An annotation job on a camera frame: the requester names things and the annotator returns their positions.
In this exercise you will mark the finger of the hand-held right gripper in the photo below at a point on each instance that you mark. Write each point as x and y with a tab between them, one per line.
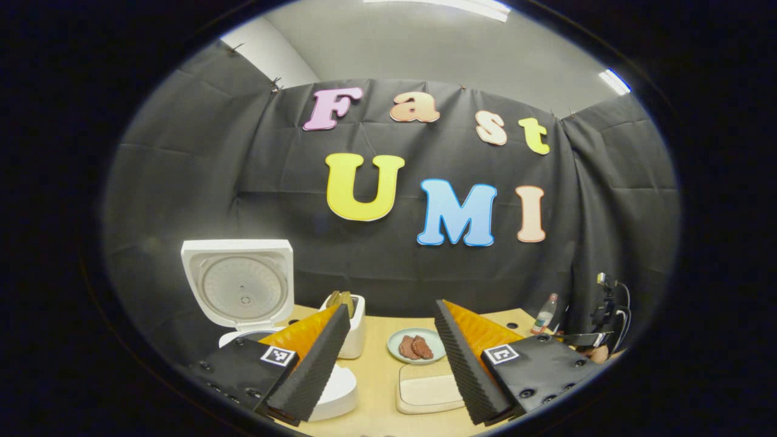
586	338

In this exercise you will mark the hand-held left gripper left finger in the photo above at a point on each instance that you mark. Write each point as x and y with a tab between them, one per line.
315	364

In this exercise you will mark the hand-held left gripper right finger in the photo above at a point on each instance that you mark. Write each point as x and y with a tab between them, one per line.
470	364

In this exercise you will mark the white rice cooker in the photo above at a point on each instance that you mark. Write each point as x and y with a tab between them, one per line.
243	285

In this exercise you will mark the light green plate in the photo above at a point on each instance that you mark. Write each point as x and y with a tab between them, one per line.
437	340

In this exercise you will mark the clear plastic water bottle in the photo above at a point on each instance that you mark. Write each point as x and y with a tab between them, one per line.
543	318

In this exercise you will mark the white rectangular tray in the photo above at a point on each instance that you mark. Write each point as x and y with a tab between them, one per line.
428	388

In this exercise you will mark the brown meat slice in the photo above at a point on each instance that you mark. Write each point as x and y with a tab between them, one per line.
424	347
407	347

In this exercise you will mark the white toaster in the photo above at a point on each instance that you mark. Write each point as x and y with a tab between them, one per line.
357	334

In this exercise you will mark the toasted bread slice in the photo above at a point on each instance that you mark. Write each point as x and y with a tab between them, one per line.
340	299

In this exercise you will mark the black backdrop cloth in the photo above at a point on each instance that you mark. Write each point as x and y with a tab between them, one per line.
243	182

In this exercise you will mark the small ceiling light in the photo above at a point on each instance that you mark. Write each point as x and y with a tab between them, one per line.
614	82

